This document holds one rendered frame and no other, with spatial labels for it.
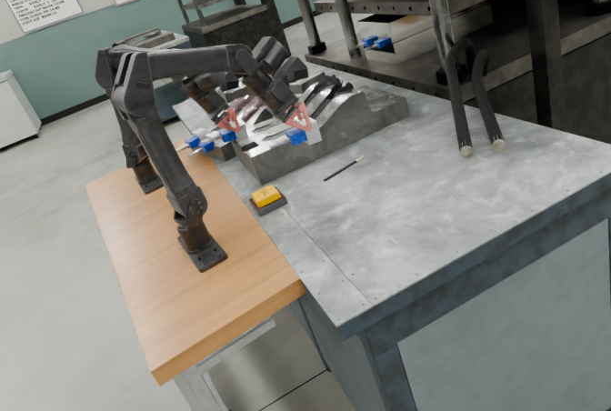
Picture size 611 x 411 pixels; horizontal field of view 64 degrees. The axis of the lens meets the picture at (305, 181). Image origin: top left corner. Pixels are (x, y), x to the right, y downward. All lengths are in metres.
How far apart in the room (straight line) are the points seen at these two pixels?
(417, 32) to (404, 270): 1.40
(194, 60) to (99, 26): 7.52
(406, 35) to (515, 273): 1.29
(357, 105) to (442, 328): 0.69
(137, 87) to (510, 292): 0.84
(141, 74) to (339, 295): 0.57
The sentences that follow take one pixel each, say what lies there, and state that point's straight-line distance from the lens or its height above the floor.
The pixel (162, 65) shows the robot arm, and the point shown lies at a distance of 1.06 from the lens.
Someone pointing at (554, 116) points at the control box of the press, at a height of 0.64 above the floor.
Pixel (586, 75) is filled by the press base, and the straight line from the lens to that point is 2.12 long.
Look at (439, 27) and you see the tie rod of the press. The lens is 1.69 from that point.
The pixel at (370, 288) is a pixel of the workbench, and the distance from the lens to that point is 0.88.
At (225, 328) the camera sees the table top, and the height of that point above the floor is 0.79.
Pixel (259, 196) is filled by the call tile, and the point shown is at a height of 0.84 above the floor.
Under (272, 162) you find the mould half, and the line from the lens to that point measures 1.35.
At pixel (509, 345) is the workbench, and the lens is 1.17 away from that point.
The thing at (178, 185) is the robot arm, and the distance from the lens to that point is 1.10.
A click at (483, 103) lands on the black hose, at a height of 0.86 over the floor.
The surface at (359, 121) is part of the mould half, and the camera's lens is 1.43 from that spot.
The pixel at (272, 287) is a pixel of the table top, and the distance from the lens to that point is 0.97.
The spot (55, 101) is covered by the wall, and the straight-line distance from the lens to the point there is 8.71.
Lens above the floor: 1.37
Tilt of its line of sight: 26 degrees down
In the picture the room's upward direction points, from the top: 19 degrees counter-clockwise
